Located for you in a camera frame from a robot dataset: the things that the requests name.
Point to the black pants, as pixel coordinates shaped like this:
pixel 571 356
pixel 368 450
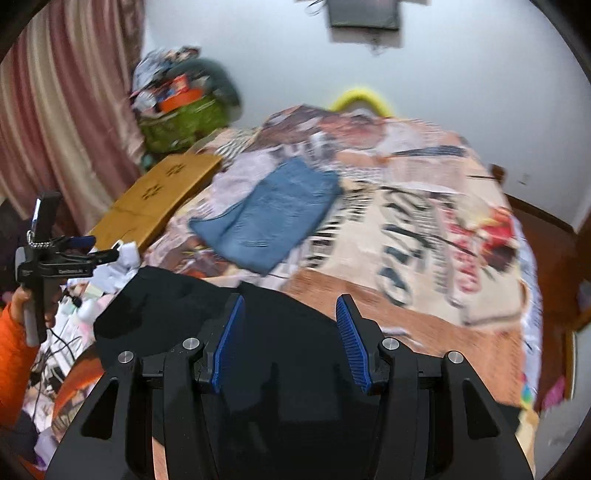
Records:
pixel 286 332

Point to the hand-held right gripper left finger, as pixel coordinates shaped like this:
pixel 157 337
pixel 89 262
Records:
pixel 226 350

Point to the blue jeans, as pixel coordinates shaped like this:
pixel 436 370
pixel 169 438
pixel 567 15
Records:
pixel 272 207

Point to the yellow curved object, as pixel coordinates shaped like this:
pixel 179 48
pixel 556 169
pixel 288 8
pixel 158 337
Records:
pixel 360 90

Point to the grey plush pillow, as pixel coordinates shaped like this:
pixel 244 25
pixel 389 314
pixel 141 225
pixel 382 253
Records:
pixel 226 87

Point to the green patterned bag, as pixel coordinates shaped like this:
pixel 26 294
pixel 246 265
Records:
pixel 184 127

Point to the person's left hand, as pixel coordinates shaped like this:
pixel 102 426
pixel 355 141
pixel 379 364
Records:
pixel 18 304

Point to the printed blanket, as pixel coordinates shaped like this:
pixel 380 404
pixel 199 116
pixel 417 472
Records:
pixel 415 240

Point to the pink striped curtain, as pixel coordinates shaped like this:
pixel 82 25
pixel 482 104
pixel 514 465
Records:
pixel 60 92

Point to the patterned cloth bundle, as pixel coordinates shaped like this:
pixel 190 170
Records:
pixel 157 64

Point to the dark wall-mounted screen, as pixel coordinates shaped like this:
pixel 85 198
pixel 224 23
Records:
pixel 362 14

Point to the person's left forearm orange sleeve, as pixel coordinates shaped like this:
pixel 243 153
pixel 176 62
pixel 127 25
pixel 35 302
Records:
pixel 14 369

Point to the brown cardboard box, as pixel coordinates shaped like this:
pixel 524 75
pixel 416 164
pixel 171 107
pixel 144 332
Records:
pixel 157 194

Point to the orange box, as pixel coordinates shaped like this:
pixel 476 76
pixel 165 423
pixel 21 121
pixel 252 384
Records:
pixel 182 99

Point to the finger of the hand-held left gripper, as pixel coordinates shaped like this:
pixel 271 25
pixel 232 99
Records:
pixel 105 256
pixel 76 241

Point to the white crumpled cloth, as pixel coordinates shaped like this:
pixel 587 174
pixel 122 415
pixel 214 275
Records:
pixel 124 263

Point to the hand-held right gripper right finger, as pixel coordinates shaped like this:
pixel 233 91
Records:
pixel 353 346

